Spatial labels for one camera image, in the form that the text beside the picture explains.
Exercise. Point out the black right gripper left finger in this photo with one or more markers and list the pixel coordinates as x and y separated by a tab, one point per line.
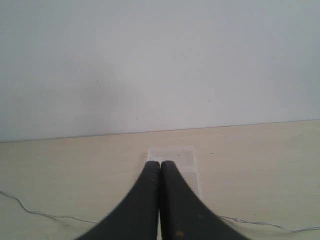
136	216

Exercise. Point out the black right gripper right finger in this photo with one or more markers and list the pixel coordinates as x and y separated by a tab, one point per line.
183	216

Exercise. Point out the clear plastic storage case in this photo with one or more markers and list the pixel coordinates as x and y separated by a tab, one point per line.
184	159

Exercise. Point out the white wired earphones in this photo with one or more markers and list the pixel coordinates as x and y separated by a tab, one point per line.
234	219

